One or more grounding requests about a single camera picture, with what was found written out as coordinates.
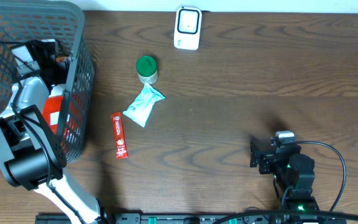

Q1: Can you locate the small orange snack box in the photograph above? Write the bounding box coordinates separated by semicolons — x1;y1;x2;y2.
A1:
55;57;70;62

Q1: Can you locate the red tool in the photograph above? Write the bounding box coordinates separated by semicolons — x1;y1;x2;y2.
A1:
42;84;65;134

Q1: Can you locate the green lid jar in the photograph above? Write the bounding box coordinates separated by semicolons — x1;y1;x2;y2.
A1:
135;55;158;85

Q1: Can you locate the teal wet wipes pack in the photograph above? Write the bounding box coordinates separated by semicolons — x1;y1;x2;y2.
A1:
123;83;165;128

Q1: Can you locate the red coffee stick packet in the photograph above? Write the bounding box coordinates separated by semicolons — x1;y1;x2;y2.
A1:
111;111;128;159

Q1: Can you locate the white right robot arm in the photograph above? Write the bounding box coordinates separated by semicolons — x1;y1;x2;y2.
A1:
250;136;319;212

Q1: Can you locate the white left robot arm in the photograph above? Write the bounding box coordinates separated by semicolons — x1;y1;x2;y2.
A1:
0;39;111;223

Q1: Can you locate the white barcode scanner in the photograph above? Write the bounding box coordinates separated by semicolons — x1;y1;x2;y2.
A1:
173;6;202;50

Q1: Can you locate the grey plastic shopping basket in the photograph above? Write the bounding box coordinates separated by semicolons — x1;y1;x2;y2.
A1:
0;1;95;162

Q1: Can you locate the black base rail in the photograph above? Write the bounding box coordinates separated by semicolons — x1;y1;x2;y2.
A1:
35;212;347;224

